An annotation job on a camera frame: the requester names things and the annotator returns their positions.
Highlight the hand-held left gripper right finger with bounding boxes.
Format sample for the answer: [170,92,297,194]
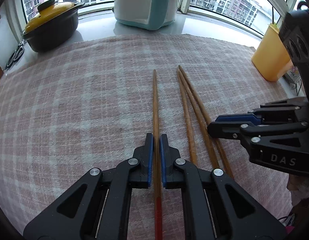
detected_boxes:
[159,134,287,240]

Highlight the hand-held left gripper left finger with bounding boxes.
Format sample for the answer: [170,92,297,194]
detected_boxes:
[23,133,154,240]

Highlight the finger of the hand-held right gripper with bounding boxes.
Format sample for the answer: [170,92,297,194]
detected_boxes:
[214,97,309,126]
[207,120,309,177]

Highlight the orange plastic cup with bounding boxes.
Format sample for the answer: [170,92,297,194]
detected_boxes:
[251,22,293,82]

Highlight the brown wooden chopstick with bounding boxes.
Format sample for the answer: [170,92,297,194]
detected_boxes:
[178,65,234,180]
[179,74,220,170]
[177,70,198,164]

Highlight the red-ended wooden chopstick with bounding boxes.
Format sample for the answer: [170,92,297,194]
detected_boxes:
[153,69,163,240]

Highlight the person's right hand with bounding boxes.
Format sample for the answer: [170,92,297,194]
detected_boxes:
[286,174,309,206]

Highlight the pink checked cloth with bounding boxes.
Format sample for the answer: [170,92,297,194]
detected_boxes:
[0,34,298,240]

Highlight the black cooking pot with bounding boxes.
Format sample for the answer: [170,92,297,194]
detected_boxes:
[22,2,85,53]

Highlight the white teal kettle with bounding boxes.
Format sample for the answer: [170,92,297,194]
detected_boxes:
[112,0,185,31]

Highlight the yellow pot lid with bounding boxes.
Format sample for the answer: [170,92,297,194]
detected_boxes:
[25,0,76,33]

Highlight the black-handled scissors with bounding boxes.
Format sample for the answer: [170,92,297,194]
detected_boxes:
[5,40,26,71]

